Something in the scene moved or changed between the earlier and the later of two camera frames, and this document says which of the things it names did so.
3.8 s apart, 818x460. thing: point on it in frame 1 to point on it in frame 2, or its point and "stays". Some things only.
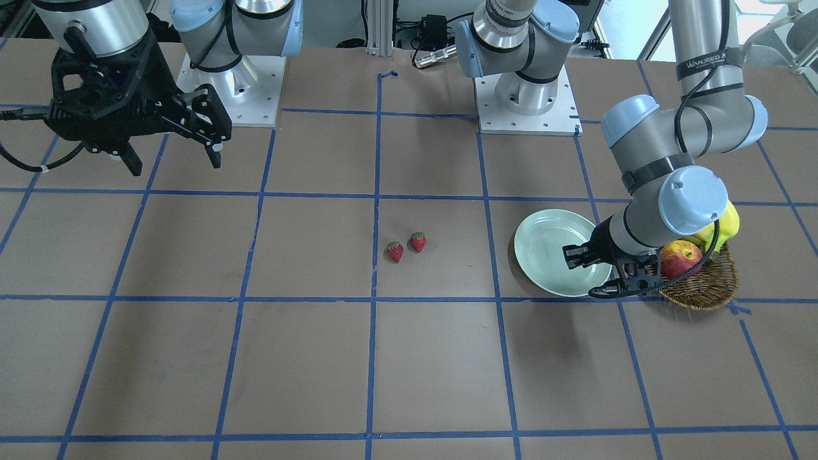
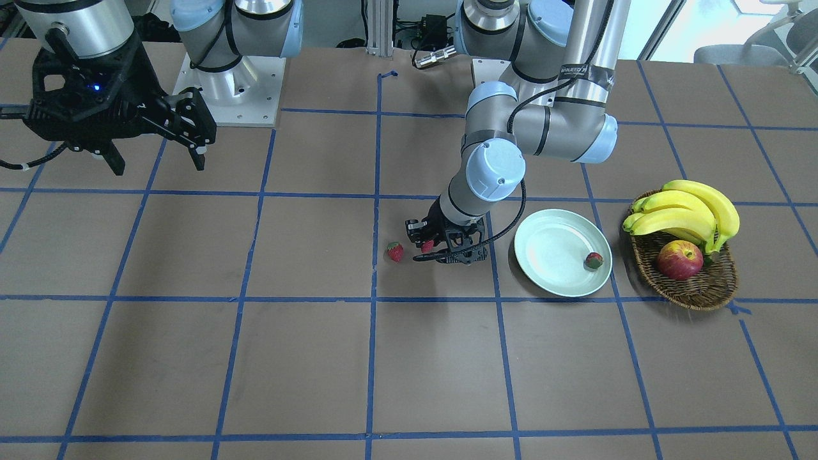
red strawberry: (395, 250) stays
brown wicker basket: (708, 288) stays
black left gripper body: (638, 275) to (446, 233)
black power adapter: (434, 31) stays
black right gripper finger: (131, 159) to (114, 158)
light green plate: (539, 242) stays
